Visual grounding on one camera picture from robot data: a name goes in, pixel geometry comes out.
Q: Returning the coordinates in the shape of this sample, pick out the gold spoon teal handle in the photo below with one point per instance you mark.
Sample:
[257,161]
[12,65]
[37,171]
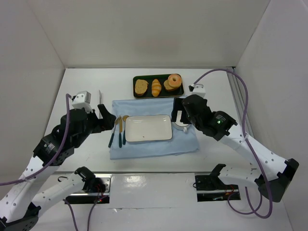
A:
[124,132]

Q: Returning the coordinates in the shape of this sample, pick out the orange sugared donut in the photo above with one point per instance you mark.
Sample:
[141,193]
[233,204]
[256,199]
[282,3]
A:
[174,80]

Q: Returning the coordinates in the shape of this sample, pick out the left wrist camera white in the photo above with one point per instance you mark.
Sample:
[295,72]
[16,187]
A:
[82,101]

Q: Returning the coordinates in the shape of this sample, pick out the aluminium rail right wall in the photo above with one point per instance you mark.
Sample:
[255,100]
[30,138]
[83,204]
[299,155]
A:
[238,93]

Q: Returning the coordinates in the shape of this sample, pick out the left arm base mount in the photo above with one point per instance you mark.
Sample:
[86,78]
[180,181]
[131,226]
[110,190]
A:
[100,192]

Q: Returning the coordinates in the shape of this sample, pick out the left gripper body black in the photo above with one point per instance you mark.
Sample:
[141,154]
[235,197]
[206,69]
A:
[96,121]

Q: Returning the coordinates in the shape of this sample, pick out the white cup with dark rim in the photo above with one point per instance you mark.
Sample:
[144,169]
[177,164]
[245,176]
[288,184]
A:
[180,125]

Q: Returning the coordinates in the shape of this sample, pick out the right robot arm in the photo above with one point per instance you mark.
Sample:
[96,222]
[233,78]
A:
[275,172]

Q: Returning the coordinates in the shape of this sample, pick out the gold fork teal handle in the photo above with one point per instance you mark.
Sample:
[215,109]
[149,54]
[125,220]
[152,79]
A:
[113,133]

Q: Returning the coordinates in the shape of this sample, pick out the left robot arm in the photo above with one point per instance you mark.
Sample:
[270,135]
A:
[22,206]

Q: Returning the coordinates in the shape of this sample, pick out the dark green serving tray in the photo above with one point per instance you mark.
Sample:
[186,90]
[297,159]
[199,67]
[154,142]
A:
[164,93]

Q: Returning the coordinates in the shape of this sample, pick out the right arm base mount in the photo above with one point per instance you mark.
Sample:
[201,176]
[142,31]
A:
[210,189]

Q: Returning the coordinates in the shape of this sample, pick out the striped croissant bread roll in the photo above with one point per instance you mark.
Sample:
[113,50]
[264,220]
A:
[156,88]

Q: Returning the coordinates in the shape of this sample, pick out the bread slice under donut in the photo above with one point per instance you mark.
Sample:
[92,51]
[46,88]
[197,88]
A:
[168,87]

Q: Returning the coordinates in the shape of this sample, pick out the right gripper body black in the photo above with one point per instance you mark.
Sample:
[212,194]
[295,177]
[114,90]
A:
[182,106]

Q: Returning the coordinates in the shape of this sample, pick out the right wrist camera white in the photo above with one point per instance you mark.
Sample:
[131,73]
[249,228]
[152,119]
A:
[197,89]

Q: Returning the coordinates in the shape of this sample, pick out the white rectangular plate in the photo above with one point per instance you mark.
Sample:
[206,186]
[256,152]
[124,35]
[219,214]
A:
[148,128]

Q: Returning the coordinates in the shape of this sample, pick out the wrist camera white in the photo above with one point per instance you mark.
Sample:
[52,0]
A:
[82,101]
[197,89]

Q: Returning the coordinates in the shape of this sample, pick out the gold knife teal handle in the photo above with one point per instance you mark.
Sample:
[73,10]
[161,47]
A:
[120,131]

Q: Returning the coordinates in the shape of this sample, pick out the bread slice on tray left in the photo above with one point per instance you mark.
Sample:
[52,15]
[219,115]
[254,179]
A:
[141,87]

